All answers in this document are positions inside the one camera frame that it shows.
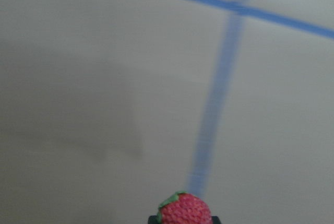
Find red strawberry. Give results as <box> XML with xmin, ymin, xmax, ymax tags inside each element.
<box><xmin>157</xmin><ymin>191</ymin><xmax>213</xmax><ymax>224</ymax></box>

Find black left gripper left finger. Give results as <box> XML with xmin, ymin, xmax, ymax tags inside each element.
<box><xmin>148</xmin><ymin>215</ymin><xmax>158</xmax><ymax>224</ymax></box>

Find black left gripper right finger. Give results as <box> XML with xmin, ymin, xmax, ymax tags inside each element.
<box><xmin>211</xmin><ymin>216</ymin><xmax>221</xmax><ymax>224</ymax></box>

